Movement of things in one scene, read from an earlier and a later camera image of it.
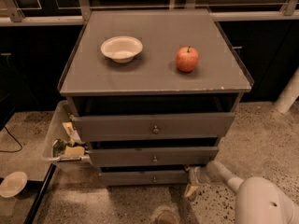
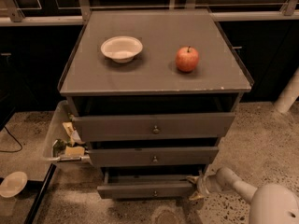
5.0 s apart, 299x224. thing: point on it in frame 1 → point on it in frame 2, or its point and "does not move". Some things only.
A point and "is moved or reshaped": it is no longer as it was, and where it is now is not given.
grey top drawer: [126, 127] does not move
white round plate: [13, 184] does not move
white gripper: [203, 175] → [204, 185]
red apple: [187, 59] does not move
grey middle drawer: [153, 156] does not move
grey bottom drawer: [145, 177] is moved or reshaped
